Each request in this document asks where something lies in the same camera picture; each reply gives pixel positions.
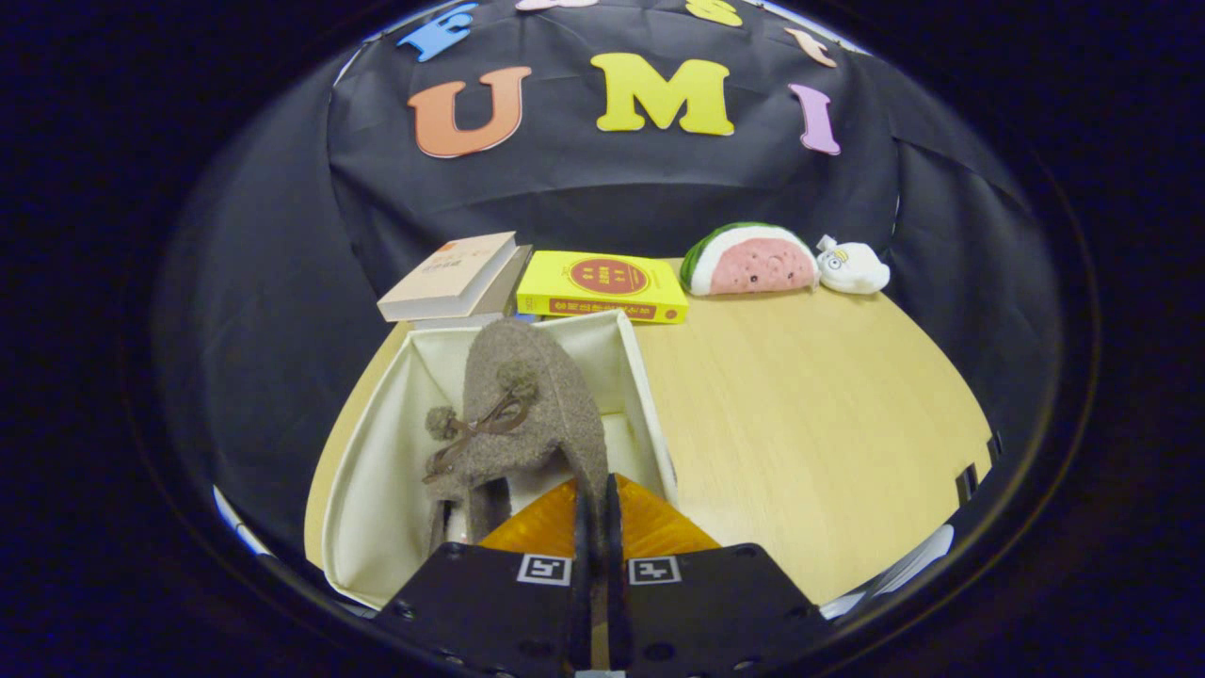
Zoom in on yellow book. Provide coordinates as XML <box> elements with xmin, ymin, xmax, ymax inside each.
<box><xmin>516</xmin><ymin>250</ymin><xmax>689</xmax><ymax>325</ymax></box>

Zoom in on cream fabric storage box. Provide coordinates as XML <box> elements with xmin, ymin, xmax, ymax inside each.
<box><xmin>320</xmin><ymin>309</ymin><xmax>679</xmax><ymax>611</ymax></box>

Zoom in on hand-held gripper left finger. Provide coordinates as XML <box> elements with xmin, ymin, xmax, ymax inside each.
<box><xmin>375</xmin><ymin>476</ymin><xmax>596</xmax><ymax>677</ymax></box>

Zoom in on brown shoe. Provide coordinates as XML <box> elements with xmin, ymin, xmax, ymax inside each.
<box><xmin>422</xmin><ymin>318</ymin><xmax>610</xmax><ymax>557</ymax></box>

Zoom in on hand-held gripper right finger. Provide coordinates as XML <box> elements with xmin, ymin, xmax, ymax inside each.
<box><xmin>604</xmin><ymin>474</ymin><xmax>829</xmax><ymax>677</ymax></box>

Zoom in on white plush toy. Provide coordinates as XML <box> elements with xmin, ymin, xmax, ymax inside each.
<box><xmin>815</xmin><ymin>234</ymin><xmax>891</xmax><ymax>296</ymax></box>

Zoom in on black backdrop cloth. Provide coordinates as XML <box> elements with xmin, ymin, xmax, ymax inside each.
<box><xmin>155</xmin><ymin>0</ymin><xmax>1065</xmax><ymax>566</ymax></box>

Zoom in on watermelon slice plush toy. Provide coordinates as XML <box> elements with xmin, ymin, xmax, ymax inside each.
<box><xmin>680</xmin><ymin>222</ymin><xmax>821</xmax><ymax>297</ymax></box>

